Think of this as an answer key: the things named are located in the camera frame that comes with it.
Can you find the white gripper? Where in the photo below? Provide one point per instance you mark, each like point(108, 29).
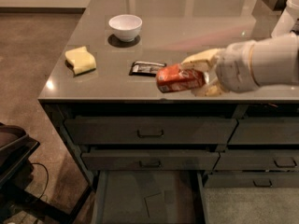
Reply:
point(234, 68)

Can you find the red coke can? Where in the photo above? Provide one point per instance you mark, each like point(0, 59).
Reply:
point(172, 79)

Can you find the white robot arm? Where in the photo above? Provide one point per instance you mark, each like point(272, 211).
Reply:
point(274, 61)

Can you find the middle right drawer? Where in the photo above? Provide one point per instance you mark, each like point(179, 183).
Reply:
point(254, 160)

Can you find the top right drawer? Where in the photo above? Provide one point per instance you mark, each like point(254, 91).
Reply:
point(266, 131)

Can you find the grey drawer cabinet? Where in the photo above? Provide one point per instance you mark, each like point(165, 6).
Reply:
point(172, 30)

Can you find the bottom right drawer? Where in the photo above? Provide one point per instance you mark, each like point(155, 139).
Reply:
point(253, 180)

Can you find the top left drawer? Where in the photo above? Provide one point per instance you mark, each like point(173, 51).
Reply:
point(149, 130)

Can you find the middle left drawer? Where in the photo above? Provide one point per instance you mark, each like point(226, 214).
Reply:
point(149, 160)

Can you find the open bottom left drawer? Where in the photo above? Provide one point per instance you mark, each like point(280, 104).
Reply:
point(149, 197)

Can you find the dark snack packet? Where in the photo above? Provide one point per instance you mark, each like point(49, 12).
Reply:
point(139, 68)

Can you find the white wipes canister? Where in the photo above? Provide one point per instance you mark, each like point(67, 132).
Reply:
point(289, 20)

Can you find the white ceramic bowl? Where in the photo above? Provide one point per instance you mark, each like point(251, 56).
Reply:
point(125, 27)

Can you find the yellow sponge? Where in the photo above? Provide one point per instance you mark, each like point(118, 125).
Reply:
point(81, 60)

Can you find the black chair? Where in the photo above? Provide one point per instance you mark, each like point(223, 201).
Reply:
point(16, 146)

